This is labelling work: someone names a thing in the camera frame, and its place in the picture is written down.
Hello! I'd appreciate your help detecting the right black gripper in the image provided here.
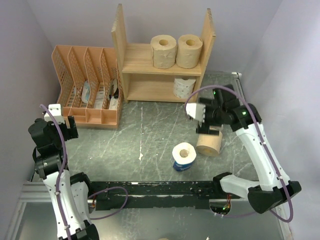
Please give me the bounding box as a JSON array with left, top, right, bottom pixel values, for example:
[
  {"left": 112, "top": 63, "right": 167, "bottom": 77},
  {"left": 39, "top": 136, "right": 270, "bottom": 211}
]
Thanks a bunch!
[{"left": 195, "top": 97, "right": 226, "bottom": 136}]

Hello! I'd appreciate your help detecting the beige toilet roll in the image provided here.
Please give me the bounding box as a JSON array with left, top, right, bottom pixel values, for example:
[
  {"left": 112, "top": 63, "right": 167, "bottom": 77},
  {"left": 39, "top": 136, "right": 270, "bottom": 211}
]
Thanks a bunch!
[
  {"left": 150, "top": 34, "right": 177, "bottom": 69},
  {"left": 196, "top": 127, "right": 223, "bottom": 157},
  {"left": 175, "top": 34, "right": 203, "bottom": 69}
]

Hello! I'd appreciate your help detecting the white dotted roll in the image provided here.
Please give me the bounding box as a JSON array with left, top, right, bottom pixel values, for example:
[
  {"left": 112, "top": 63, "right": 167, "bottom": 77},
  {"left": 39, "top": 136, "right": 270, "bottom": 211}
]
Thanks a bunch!
[{"left": 173, "top": 76, "right": 196, "bottom": 99}]

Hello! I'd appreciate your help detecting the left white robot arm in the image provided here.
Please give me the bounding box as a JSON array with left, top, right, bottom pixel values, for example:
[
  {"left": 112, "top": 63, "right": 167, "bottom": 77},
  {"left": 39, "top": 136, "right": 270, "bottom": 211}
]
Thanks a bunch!
[{"left": 28, "top": 114, "right": 99, "bottom": 240}]

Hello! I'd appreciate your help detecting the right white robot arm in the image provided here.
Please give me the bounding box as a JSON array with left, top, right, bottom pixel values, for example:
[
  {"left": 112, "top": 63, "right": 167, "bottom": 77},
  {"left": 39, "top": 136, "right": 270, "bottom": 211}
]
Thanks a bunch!
[{"left": 184, "top": 84, "right": 302, "bottom": 222}]

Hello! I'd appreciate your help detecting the wooden two-tier shelf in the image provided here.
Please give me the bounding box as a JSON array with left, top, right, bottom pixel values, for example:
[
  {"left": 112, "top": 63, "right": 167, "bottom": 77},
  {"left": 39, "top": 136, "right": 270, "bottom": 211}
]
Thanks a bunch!
[{"left": 111, "top": 4, "right": 216, "bottom": 103}]

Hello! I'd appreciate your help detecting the white toilet roll blue wrapper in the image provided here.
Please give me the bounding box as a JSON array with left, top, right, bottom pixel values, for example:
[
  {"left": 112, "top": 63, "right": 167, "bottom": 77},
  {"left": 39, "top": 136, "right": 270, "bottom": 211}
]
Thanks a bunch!
[{"left": 172, "top": 142, "right": 197, "bottom": 172}]

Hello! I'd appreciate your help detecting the blue correction tape pack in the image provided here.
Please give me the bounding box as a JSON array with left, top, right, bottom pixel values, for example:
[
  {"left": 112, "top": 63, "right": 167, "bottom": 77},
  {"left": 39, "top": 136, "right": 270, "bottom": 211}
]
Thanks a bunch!
[{"left": 81, "top": 80, "right": 91, "bottom": 104}]

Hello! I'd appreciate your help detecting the ruler set package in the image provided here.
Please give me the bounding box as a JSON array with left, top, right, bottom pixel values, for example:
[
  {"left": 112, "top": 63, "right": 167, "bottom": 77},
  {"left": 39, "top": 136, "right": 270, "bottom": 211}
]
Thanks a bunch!
[{"left": 93, "top": 85, "right": 105, "bottom": 109}]

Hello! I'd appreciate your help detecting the orange plastic desk organizer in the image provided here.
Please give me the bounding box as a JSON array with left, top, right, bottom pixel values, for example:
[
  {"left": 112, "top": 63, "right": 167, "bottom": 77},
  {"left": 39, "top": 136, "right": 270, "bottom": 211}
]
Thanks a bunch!
[{"left": 51, "top": 45, "right": 123, "bottom": 129}]

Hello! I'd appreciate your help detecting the white stapler box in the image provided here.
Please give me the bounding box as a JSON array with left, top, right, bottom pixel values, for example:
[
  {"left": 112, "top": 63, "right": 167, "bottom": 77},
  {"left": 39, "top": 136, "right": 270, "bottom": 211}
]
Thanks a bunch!
[{"left": 108, "top": 98, "right": 119, "bottom": 110}]

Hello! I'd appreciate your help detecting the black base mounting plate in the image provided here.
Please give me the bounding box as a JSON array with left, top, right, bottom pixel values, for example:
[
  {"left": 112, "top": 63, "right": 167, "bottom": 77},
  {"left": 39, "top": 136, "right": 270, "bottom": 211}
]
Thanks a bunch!
[{"left": 90, "top": 180, "right": 227, "bottom": 211}]

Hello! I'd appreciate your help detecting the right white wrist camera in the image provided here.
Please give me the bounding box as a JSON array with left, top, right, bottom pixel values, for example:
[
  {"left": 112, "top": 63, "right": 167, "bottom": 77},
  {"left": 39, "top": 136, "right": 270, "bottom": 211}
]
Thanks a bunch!
[{"left": 185, "top": 102, "right": 206, "bottom": 123}]

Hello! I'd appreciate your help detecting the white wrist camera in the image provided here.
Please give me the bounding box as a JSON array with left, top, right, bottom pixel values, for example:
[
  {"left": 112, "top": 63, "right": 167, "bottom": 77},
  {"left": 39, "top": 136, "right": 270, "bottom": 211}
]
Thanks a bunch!
[
  {"left": 185, "top": 102, "right": 206, "bottom": 123},
  {"left": 47, "top": 103, "right": 65, "bottom": 125}
]

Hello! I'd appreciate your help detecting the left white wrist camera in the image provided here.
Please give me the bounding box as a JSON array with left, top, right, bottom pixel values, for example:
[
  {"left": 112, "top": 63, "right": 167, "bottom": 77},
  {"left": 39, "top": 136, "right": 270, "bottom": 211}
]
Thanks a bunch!
[{"left": 47, "top": 103, "right": 65, "bottom": 125}]

